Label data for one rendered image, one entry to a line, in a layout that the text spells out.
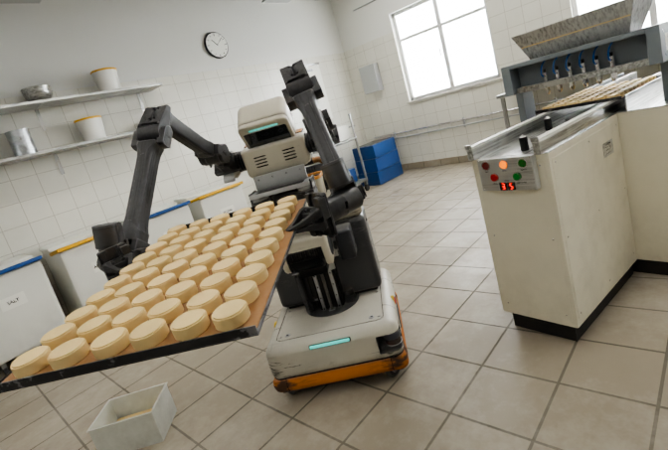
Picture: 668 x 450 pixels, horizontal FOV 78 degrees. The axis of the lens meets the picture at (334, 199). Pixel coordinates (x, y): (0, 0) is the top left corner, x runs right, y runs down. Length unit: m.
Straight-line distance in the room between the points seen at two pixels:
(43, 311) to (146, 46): 2.88
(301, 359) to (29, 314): 2.52
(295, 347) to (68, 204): 3.19
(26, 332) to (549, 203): 3.62
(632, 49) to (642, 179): 0.60
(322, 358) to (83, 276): 2.54
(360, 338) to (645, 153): 1.56
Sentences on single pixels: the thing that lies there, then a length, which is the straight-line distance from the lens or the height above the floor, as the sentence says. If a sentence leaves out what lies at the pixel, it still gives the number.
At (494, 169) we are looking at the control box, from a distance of 1.85.
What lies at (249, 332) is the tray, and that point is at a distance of 0.56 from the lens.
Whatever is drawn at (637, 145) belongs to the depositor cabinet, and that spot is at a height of 0.67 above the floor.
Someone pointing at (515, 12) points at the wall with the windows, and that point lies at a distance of 5.91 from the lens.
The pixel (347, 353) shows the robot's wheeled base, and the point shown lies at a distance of 1.94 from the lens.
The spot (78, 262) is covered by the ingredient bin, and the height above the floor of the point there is 0.61.
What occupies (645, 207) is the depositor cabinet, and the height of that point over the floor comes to 0.37.
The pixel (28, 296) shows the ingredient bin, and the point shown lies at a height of 0.51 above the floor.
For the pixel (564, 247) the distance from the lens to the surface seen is 1.88.
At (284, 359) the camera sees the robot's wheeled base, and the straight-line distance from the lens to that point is 1.99.
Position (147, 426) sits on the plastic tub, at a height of 0.09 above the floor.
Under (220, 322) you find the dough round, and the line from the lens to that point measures 0.58.
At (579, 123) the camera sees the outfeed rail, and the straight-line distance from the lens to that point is 2.03.
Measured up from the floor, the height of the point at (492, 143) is 0.87.
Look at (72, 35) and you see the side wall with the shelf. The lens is 5.02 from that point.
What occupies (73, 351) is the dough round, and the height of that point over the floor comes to 0.98.
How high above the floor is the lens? 1.19
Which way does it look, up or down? 11 degrees down
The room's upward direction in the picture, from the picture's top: 16 degrees counter-clockwise
